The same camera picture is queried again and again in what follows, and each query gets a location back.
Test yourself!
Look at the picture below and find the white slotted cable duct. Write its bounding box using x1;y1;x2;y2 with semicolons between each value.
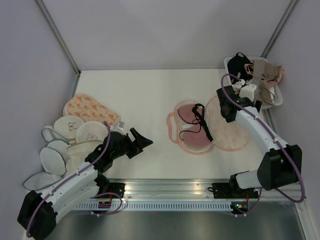
74;200;233;212

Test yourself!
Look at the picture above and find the aluminium mounting rail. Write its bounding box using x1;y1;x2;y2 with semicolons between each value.
62;178;308;201

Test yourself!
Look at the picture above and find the white plastic basket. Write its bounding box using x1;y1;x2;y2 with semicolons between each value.
224;52;284;110

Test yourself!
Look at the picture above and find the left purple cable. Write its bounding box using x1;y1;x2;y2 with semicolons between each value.
24;121;126;238

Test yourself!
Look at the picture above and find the purple cable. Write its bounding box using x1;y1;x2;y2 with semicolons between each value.
24;121;126;238
221;73;306;218

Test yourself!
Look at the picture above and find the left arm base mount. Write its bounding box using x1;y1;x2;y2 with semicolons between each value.
97;182;126;199

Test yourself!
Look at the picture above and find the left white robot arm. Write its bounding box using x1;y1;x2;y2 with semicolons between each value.
17;128;153;240

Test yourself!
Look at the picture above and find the grey trimmed white mesh bag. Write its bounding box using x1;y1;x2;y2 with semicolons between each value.
22;172;62;191

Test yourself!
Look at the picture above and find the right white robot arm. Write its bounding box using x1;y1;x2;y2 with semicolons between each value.
216;85;302;198

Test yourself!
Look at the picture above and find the beige bra in basket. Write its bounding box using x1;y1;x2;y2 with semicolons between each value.
245;59;285;109

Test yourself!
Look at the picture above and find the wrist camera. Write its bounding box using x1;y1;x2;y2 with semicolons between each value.
232;79;258;102
117;120;125;130

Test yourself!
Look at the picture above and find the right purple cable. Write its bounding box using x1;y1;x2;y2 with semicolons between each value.
221;73;306;218

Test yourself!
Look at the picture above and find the pink black bra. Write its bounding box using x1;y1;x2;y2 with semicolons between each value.
175;102;214;154

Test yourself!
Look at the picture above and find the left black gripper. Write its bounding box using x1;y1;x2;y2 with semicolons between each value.
111;128;153;160

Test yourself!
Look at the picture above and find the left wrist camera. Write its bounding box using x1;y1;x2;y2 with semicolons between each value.
117;120;125;130

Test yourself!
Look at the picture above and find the white round laundry bag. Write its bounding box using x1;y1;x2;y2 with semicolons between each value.
75;121;108;144
53;115;85;140

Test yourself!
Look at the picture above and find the tulip print mesh laundry bag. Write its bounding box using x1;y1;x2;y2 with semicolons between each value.
166;96;250;154

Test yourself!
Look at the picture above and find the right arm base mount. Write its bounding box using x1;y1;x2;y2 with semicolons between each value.
211;182;259;200

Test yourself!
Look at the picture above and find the black bra in basket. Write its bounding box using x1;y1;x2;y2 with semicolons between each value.
227;52;252;81

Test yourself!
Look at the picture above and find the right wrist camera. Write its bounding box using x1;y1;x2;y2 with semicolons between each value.
232;79;258;102

